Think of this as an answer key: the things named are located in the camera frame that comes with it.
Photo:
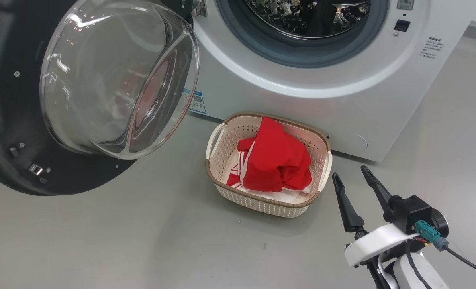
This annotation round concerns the black glass washing machine door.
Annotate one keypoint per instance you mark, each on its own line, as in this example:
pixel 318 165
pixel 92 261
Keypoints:
pixel 5 120

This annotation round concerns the black door latch socket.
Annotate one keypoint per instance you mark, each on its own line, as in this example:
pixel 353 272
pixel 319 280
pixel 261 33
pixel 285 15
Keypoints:
pixel 402 25

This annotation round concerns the steel washing machine drum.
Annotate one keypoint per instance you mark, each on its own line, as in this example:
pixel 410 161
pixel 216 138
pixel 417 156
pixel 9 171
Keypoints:
pixel 302 20

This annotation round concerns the white washing machine body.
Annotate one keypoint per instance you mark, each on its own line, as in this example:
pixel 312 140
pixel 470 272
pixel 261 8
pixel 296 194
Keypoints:
pixel 282 104

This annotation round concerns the cream perforated laundry basket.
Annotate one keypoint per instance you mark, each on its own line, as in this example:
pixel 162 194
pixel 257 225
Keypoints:
pixel 262 206

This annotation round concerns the blue energy label sticker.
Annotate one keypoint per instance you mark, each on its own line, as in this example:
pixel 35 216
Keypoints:
pixel 198 102

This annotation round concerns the grey warning sticker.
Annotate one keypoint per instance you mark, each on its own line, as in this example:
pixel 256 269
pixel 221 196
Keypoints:
pixel 405 4

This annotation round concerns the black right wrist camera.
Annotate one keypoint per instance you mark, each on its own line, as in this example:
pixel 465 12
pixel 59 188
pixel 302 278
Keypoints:
pixel 410 212

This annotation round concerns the red garment with white stripes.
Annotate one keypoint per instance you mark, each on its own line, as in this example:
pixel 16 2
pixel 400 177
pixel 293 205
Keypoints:
pixel 234 178

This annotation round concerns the grey rubber door gasket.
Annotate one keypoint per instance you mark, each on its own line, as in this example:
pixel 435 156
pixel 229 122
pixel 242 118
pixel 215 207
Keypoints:
pixel 262 48

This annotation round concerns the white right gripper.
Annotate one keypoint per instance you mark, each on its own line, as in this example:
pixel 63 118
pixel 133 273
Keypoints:
pixel 374 243

